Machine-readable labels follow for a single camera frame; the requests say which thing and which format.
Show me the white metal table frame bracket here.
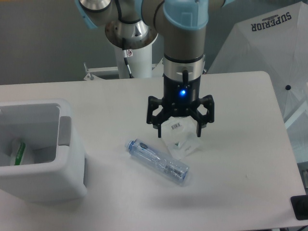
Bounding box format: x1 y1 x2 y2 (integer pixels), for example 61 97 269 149
83 62 120 81

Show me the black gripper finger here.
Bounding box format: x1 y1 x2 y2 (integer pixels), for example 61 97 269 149
146 96 168 138
190 94 215 138

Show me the green white trash in bin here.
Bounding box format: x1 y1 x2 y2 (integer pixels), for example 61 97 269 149
10 139 26 166

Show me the clear plastic wrapper with barcode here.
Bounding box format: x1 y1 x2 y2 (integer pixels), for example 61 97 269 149
162 117 202 160

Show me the white plastic trash can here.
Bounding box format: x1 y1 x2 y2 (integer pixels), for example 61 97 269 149
0 99 87 202

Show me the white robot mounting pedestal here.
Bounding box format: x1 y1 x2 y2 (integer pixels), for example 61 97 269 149
114 45 152 79

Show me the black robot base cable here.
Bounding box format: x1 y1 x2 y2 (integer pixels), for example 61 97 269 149
121 38 134 79

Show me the clear plastic water bottle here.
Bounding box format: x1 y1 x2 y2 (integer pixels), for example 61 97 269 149
125 139 190 185

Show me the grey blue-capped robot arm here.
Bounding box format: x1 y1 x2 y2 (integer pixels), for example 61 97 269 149
75 0 227 135

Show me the white umbrella with SUPERIOR print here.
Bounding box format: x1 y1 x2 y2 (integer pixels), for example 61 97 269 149
208 2 308 123

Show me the black device at table corner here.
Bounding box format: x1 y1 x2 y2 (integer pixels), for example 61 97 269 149
290 195 308 220

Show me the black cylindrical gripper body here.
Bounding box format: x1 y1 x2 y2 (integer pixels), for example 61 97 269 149
162 70 200 117

